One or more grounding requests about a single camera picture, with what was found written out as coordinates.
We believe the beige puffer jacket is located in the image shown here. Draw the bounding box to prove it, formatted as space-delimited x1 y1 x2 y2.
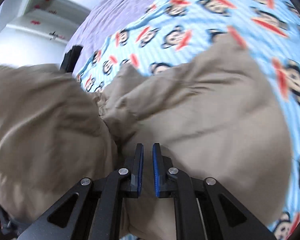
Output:
0 34 291 239

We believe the black garment on bed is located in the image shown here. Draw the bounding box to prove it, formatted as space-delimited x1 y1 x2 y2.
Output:
60 46 83 73

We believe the blue striped monkey blanket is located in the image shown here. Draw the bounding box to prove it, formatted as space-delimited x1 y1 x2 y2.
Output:
75 0 300 239

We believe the purple quilted bedspread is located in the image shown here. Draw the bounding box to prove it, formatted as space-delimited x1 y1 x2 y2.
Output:
63 0 156 55

